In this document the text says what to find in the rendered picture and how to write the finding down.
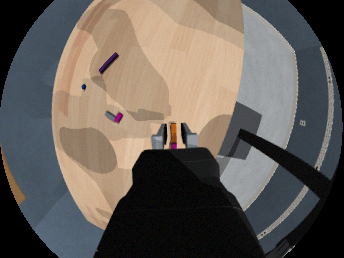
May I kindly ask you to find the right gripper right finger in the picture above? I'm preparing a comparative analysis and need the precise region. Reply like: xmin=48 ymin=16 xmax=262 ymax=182
xmin=181 ymin=122 xmax=199 ymax=148

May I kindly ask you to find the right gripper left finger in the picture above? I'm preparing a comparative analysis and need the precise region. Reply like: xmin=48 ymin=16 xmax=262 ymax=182
xmin=151 ymin=124 xmax=168 ymax=149

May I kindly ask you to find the orange rod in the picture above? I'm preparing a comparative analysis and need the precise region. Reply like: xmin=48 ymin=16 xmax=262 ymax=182
xmin=171 ymin=122 xmax=177 ymax=142

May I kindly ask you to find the purple rod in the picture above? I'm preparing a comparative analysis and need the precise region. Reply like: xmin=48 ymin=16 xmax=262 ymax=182
xmin=99 ymin=52 xmax=119 ymax=73

